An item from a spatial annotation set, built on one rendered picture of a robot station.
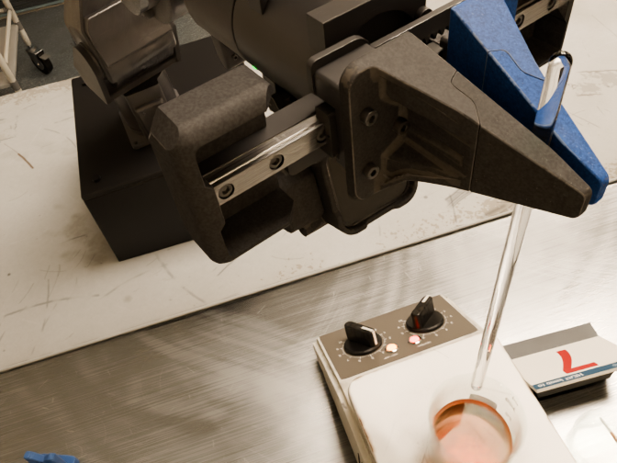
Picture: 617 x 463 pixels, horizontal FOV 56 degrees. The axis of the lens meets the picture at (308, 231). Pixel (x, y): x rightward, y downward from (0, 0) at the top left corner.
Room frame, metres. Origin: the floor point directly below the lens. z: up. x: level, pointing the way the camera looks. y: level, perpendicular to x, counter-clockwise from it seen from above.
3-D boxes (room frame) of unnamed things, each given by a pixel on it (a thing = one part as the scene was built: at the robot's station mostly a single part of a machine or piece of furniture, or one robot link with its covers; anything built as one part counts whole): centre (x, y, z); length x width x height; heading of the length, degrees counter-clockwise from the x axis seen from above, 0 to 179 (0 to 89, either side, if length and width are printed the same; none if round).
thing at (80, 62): (0.49, 0.14, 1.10); 0.09 x 0.07 x 0.06; 123
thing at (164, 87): (0.49, 0.14, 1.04); 0.07 x 0.07 x 0.06; 18
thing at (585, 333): (0.21, -0.20, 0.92); 0.09 x 0.06 x 0.04; 96
